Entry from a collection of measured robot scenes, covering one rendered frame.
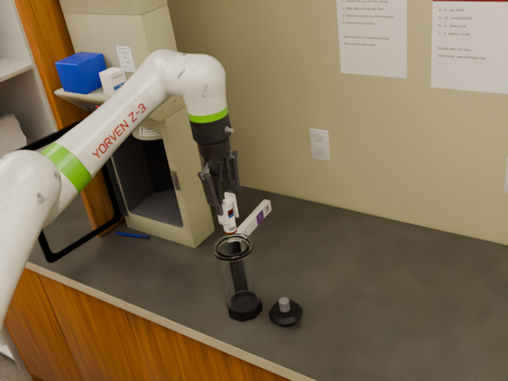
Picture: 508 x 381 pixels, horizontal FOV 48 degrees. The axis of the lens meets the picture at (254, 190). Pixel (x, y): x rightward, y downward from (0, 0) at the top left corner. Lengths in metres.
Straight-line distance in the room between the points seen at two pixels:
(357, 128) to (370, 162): 0.12
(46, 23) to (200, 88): 0.75
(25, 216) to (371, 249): 1.10
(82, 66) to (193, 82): 0.54
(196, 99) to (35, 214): 0.43
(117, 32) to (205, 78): 0.51
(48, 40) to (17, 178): 0.88
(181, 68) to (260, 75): 0.73
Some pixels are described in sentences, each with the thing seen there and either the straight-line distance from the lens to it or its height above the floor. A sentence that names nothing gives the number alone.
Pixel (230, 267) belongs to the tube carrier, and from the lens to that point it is 1.50.
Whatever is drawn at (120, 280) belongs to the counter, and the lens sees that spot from 1.88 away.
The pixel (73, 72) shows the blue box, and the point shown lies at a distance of 1.73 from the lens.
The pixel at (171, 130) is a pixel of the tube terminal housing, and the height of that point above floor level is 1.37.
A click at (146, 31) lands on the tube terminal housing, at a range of 1.63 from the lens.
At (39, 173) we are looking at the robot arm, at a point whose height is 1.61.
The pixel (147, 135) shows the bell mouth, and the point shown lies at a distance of 1.82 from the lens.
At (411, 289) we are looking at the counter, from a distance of 1.68.
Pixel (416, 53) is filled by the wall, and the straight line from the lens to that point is 1.70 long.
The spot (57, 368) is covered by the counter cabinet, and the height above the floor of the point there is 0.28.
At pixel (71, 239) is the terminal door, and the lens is 1.99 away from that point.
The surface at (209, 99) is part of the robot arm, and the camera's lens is 1.27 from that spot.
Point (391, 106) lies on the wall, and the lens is 1.79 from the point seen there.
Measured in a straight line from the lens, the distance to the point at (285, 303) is 1.55.
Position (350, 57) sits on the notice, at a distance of 1.78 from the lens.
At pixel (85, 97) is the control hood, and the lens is 1.72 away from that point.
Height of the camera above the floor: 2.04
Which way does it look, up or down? 30 degrees down
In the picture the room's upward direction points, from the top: 9 degrees counter-clockwise
